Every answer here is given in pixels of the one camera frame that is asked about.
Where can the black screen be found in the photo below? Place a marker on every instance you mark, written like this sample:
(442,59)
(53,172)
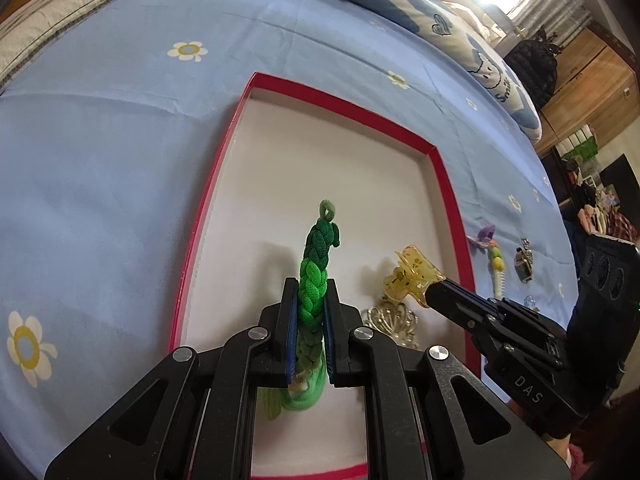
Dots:
(622,175)

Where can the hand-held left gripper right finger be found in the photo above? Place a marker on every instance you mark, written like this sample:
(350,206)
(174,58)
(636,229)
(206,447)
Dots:
(330,332)

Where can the grey patterned curtain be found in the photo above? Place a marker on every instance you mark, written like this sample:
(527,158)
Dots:
(555,0)

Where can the red-rimmed white box tray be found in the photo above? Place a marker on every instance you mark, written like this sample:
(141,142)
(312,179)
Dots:
(325,160)

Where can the small silver crystal brooch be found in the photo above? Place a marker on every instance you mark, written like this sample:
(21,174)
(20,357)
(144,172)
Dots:
(531,302)

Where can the green white packets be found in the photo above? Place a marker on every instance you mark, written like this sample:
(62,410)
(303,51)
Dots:
(580,146)

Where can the pile of clothes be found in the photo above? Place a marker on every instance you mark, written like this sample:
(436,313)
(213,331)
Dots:
(600,210)

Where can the small square wristwatch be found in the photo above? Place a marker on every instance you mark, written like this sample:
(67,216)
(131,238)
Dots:
(524,262)

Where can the person's right forearm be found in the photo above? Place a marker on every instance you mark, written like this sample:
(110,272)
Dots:
(600,442)

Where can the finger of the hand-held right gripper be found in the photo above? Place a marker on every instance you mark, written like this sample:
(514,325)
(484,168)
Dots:
(457,320)
(465,297)

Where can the purple hair clip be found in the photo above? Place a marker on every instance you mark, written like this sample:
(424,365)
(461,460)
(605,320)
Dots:
(482,237)

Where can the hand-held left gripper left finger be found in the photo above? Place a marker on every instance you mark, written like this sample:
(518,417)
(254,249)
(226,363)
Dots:
(288,332)

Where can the blue heart print quilt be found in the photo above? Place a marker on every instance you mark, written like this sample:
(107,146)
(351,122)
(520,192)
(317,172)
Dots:
(425,5)

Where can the yellow hair claw clip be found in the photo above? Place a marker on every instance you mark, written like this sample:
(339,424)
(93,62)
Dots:
(410,272)

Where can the striped beige blanket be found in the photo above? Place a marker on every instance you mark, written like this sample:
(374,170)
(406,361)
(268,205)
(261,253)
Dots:
(60,15)

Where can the black backpack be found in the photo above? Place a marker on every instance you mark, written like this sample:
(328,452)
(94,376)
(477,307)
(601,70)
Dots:
(532,70)

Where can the colourful bead hair comb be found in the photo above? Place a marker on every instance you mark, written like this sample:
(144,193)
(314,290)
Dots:
(497,267)

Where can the wooden wardrobe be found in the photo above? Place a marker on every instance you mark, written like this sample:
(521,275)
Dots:
(590,85)

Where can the gold crown hair clip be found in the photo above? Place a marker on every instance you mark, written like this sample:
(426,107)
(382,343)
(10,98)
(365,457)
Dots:
(392,322)

